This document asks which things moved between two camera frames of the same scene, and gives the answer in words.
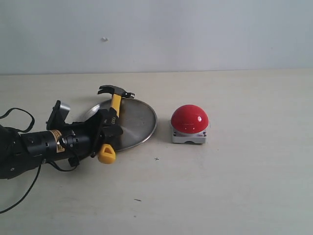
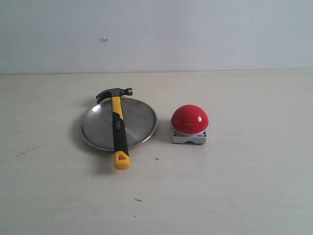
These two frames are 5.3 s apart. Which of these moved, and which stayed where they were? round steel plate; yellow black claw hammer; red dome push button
Moved: yellow black claw hammer
Stayed: round steel plate; red dome push button
